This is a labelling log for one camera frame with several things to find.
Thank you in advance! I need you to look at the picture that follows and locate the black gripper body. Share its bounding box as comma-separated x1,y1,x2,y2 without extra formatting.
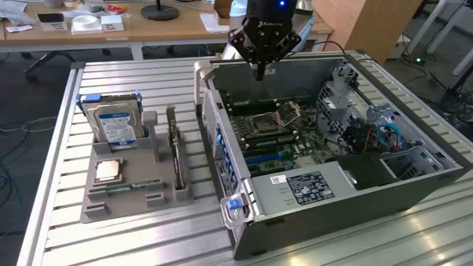
243,0,299,66

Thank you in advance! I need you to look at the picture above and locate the graphics card with metal bracket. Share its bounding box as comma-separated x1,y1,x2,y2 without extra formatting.
166,104,190,192

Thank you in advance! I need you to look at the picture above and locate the white paper stack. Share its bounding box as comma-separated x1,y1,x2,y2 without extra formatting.
199,12,232,34

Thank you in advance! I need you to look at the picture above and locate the brown cardboard box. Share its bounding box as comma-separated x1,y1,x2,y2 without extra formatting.
214,0,235,19

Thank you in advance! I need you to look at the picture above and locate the wooden cabinet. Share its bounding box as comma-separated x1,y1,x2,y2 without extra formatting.
307,0,424,63

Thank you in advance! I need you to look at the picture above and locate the black round lamp base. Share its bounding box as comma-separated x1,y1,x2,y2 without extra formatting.
140,0,180,21

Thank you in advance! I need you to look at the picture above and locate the wooden desk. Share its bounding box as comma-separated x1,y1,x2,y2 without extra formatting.
0,0,335,54

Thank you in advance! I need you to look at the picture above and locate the metal socket cover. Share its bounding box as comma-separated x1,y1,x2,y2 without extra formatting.
275,100,303,125

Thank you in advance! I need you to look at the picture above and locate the silver metal drive cage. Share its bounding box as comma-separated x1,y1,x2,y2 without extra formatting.
316,65,371,134

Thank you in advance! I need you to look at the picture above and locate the CPU socket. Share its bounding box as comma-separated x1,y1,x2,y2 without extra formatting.
250,113,283,137

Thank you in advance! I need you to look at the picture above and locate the plain white box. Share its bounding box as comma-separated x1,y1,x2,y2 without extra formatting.
100,14,126,33

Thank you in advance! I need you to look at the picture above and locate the installed RAM stick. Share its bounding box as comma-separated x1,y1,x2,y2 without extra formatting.
244,135,298,148

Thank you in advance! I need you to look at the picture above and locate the green motherboard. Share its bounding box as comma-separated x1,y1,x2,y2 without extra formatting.
218,91,343,178

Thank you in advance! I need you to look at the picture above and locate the white tape roll on box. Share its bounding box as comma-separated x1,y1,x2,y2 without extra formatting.
71,15,104,35

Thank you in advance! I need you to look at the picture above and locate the blue expansion slot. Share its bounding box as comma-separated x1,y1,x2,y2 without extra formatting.
246,152,283,165

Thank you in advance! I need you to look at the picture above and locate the hard disk in blue caddy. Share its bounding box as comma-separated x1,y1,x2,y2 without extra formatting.
76,93,146,152

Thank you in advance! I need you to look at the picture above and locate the white box with black lid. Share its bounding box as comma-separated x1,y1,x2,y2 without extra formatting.
36,13,70,32

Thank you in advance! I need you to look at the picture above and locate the black plastic air shroud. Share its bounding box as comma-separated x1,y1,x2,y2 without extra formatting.
335,153,403,191

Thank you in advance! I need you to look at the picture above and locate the black office chair base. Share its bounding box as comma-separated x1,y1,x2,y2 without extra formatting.
20,49,112,81

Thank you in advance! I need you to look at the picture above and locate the grey plastic parts rack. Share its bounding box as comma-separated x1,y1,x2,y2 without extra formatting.
80,110,195,224

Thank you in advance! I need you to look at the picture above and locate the silver disk bay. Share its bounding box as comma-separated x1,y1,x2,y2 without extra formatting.
380,146,446,181

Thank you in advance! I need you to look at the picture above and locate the grey power supply unit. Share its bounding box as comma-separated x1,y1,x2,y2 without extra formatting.
248,162,359,217

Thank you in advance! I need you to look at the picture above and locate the CPU with metal lid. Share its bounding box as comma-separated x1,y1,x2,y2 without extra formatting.
95,160,122,181

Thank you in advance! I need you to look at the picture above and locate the red and white card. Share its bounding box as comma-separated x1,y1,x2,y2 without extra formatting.
4,24,35,33

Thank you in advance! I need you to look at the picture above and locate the clear plastic bag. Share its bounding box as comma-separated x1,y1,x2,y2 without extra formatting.
0,1,38,26

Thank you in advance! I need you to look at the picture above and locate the green loose RAM stick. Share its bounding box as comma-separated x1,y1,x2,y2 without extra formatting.
90,180,164,195

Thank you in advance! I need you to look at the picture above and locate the dark grey open PC case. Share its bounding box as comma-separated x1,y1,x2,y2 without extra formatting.
194,51,473,261

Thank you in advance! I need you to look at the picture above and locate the black cable behind case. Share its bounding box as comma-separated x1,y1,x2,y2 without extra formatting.
294,40,350,57

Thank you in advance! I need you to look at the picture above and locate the red disk wire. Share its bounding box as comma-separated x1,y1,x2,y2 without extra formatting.
363,124,375,151

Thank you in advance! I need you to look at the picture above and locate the white table frame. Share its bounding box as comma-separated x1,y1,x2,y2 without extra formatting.
403,0,473,75

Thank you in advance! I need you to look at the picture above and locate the blue disk wire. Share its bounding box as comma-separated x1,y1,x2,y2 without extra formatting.
376,121,408,154

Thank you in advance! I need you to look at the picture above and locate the white floor cable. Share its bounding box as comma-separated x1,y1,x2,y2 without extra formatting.
0,115,58,134

